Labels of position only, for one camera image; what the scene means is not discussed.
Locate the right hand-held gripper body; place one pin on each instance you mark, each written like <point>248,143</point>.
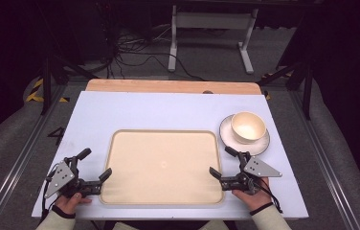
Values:
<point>254,172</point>

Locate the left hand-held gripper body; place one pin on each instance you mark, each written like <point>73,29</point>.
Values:
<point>60,177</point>

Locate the person's right hand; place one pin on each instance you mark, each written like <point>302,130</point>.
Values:
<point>254,197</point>

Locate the person's left hand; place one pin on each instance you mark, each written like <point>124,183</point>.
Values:
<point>71,202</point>

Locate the white plate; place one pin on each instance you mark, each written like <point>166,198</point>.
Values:
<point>227,137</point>

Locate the cream bowl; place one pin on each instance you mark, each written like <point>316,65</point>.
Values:
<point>248,127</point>

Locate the beige rectangular tray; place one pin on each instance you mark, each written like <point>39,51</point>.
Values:
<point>163,166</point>

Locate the yellow black floor tape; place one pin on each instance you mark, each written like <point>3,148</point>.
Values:
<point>36,92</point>
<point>268,96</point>

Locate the black metal stand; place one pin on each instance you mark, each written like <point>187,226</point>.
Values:
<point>46,86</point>
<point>307,92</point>

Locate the white table cover sheet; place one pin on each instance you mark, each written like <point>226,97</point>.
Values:
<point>155,110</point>

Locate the wooden table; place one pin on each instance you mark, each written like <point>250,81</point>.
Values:
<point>168,86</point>

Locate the white metal stand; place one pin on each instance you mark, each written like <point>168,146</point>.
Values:
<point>213,19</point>

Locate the aluminium floor rail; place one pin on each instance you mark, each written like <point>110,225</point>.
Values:
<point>25,153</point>
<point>321,150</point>

